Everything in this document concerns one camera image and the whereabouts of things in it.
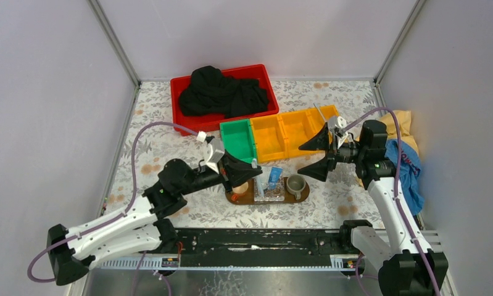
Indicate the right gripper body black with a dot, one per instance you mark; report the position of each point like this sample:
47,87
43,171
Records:
347,153

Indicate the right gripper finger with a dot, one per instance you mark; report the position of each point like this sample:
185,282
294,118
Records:
320,141
319,170

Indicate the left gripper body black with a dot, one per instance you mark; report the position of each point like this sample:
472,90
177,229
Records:
225,174

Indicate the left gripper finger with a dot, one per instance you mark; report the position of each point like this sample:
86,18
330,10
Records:
238,178
231,163

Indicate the orange cup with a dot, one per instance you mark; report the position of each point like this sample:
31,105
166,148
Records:
239,191

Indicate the white toothpaste tube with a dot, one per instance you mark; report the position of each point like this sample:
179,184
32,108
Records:
265,176

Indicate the grey cup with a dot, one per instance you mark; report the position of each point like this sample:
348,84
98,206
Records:
295,184

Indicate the clear textured glass holder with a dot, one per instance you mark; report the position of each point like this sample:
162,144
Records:
269,193

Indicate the blue toothpaste tube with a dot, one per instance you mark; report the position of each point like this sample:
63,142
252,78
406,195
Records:
274,176

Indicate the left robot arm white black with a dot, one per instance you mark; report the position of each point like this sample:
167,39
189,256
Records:
142,225

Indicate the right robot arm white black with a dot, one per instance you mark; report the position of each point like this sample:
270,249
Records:
406,262

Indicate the brown wooden oval tray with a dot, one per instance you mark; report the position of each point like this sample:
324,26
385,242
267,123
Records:
248,199

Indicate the yellow bin with toothpaste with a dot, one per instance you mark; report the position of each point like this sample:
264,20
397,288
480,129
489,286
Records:
298,129

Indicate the green plastic bin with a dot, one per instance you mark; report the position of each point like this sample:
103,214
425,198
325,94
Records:
238,139

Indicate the yellow cloth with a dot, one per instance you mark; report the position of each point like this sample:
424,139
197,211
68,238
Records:
404,119

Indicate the blue cloth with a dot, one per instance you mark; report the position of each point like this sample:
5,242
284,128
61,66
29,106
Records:
410,172

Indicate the red plastic bin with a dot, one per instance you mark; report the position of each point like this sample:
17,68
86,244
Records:
211,122

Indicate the black cloth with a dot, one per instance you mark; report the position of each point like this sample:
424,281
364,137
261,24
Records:
211,92

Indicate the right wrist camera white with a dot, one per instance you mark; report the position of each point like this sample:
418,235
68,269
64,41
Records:
336,126

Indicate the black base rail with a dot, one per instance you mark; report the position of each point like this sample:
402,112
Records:
257,248

